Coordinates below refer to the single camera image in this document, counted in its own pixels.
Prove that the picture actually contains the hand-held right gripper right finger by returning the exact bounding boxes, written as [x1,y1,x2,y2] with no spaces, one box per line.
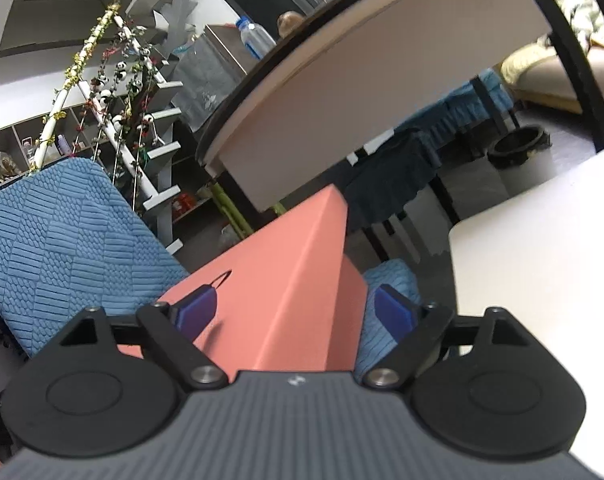
[362,284,535,390]

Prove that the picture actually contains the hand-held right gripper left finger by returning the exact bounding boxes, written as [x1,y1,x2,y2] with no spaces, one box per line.
[56,284,229,390]

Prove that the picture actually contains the pink cardboard box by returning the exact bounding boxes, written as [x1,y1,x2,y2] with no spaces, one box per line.
[116,184,369,373]

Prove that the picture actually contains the green plastic stool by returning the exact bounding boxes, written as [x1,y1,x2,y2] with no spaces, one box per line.
[209,180,289,241]

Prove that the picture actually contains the red packages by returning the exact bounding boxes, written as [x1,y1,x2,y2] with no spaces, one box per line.
[172,192,199,217]

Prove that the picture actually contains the dark blue draped cloth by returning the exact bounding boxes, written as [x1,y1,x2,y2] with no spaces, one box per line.
[343,127,443,236]

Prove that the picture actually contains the white small table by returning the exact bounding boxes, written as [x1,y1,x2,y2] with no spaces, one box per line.
[447,137,604,478]

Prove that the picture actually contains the black-rimmed trash bin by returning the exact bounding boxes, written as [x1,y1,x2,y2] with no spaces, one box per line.
[487,126,554,198]

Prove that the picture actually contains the grey fridge dust cloth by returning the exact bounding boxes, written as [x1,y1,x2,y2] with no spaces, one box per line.
[174,40,243,128]

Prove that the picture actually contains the dark-topped white dining table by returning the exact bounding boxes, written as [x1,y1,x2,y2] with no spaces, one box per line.
[196,0,604,213]

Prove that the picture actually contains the panda garland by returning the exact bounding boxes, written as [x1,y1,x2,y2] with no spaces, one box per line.
[74,22,163,171]

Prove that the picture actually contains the white pole with gold garland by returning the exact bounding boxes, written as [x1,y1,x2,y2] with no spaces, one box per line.
[29,2,122,176]

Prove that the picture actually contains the beige sofa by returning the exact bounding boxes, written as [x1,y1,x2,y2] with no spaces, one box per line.
[501,0,604,113]

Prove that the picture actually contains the clear plastic water bottle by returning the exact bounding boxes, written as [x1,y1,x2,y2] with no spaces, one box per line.
[236,16,277,59]

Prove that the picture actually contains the brown figurine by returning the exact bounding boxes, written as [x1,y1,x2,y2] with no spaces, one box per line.
[277,10,305,40]

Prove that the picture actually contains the white staircase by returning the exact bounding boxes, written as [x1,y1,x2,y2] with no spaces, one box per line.
[124,0,217,256]

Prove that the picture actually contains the pale green cloth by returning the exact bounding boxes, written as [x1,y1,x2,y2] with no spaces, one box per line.
[557,0,604,51]

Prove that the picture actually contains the white wall shelf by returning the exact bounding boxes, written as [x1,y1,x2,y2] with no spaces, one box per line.
[0,105,112,196]

